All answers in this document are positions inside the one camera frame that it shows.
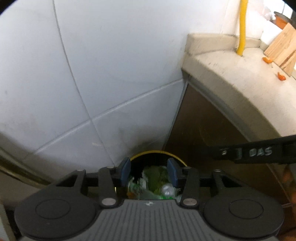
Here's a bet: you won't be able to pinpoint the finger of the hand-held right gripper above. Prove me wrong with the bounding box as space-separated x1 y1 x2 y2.
208 142 237 161

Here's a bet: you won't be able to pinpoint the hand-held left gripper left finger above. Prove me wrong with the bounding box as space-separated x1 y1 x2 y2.
55 157 131 208

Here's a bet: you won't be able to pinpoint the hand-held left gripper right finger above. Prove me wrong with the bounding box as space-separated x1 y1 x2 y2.
167 158 234 207

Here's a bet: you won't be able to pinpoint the green white packet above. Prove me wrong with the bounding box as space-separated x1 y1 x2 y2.
127 178 148 193

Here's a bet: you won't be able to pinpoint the napa cabbage leaf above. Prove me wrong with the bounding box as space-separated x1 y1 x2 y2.
142 166 169 193

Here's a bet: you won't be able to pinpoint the black trash can gold rim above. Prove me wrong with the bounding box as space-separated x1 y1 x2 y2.
128 151 188 200

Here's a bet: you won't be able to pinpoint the person's right hand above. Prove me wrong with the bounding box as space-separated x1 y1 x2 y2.
282 164 296 202

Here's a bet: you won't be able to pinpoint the brown cabinet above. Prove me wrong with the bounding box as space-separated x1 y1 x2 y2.
162 81 296 207

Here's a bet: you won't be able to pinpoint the wooden knife block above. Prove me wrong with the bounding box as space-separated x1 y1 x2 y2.
264 23 296 76

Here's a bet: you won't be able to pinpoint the yellow pipe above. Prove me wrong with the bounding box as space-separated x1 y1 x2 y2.
236 0 249 57

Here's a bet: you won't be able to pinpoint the orange bowl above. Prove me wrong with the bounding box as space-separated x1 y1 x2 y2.
274 11 290 29

